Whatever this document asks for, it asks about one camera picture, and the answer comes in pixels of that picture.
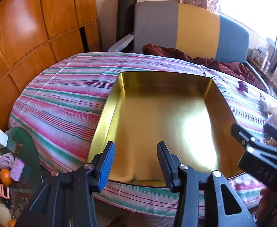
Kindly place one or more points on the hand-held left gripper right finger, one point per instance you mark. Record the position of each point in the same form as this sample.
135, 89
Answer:
164, 163

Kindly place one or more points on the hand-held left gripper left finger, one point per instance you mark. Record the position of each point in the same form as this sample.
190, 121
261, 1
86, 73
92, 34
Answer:
106, 167

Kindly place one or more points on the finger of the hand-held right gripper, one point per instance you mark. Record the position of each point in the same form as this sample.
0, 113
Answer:
239, 132
276, 133

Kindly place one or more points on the yellow sponge cake block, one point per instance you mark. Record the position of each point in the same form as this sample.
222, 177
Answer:
275, 113

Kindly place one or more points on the gold tin box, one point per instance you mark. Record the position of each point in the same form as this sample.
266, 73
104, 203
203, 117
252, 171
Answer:
164, 123

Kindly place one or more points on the purple snack packet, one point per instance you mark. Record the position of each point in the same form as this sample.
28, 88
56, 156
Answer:
243, 86

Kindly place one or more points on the person's right hand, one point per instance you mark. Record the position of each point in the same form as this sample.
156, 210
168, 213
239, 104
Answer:
264, 197

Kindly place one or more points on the wooden side desk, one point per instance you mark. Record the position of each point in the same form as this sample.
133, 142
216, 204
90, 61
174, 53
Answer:
271, 80

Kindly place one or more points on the white printed carton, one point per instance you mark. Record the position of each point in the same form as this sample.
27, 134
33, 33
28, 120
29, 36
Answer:
258, 58

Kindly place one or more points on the striped tablecloth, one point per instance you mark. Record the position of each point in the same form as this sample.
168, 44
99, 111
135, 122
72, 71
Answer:
58, 104

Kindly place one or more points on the round glass side table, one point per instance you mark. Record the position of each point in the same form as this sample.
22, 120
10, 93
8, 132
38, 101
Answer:
27, 146

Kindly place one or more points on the white box blue label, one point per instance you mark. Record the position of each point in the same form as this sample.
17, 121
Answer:
263, 50

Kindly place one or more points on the purple hair roller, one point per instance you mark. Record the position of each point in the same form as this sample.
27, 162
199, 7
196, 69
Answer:
17, 170

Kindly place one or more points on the purple cloth scrunchie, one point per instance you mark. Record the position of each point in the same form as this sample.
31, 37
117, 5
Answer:
6, 160

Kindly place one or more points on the pink hair clip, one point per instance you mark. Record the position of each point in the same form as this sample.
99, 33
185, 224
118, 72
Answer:
2, 190

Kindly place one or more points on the maroon cloth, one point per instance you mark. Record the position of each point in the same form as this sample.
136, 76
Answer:
166, 52

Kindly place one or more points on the grey yellow blue armchair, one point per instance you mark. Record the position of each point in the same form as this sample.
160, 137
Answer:
195, 33

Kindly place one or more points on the small white box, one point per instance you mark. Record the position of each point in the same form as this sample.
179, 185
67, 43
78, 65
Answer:
0, 139

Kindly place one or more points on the white bottle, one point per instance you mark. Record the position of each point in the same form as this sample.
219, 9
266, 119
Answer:
2, 214

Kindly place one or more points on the window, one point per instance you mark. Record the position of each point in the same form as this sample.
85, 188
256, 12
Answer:
252, 2

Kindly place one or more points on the black rolled mat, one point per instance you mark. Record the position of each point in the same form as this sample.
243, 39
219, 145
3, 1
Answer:
125, 16

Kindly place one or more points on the wooden wardrobe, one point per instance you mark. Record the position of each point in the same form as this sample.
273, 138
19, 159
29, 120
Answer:
34, 28

